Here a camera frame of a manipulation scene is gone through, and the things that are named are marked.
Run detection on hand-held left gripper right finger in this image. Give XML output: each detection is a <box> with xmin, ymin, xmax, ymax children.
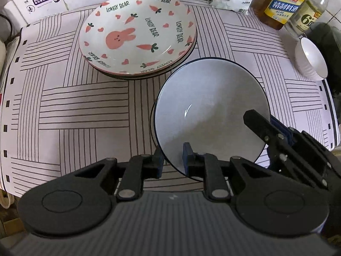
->
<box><xmin>182</xmin><ymin>142</ymin><xmax>296</xmax><ymax>202</ymax></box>

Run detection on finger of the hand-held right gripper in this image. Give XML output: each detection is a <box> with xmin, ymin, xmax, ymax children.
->
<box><xmin>266</xmin><ymin>141</ymin><xmax>329</xmax><ymax>190</ymax></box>
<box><xmin>243</xmin><ymin>109</ymin><xmax>297</xmax><ymax>146</ymax></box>

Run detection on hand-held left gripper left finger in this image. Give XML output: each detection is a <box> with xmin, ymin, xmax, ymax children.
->
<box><xmin>57</xmin><ymin>147</ymin><xmax>165</xmax><ymax>202</ymax></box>

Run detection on white bowl with dark rim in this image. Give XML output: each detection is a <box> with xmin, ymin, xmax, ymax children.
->
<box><xmin>294</xmin><ymin>37</ymin><xmax>329</xmax><ymax>80</ymax></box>
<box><xmin>150</xmin><ymin>96</ymin><xmax>163</xmax><ymax>156</ymax></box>

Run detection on grey plate with dark rim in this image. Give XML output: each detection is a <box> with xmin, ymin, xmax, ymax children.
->
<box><xmin>155</xmin><ymin>58</ymin><xmax>272</xmax><ymax>182</ymax></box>

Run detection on white plate with dark rim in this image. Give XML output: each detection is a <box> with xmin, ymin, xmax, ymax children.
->
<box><xmin>85</xmin><ymin>36</ymin><xmax>199</xmax><ymax>78</ymax></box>

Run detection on pink rabbit print plate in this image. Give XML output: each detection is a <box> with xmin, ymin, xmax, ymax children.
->
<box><xmin>79</xmin><ymin>0</ymin><xmax>198</xmax><ymax>76</ymax></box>

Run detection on striped table cover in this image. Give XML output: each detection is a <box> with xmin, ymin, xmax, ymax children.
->
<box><xmin>0</xmin><ymin>0</ymin><xmax>337</xmax><ymax>198</ymax></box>

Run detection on clear bottle yellow cap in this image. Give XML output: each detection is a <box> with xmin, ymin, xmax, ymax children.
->
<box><xmin>285</xmin><ymin>0</ymin><xmax>337</xmax><ymax>38</ymax></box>

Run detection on amber liquid bottle yellow label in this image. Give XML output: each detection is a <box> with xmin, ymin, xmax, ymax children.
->
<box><xmin>253</xmin><ymin>0</ymin><xmax>312</xmax><ymax>30</ymax></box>

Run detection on black cooker power cord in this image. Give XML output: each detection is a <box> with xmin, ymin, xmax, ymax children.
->
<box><xmin>0</xmin><ymin>13</ymin><xmax>17</xmax><ymax>44</ymax></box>

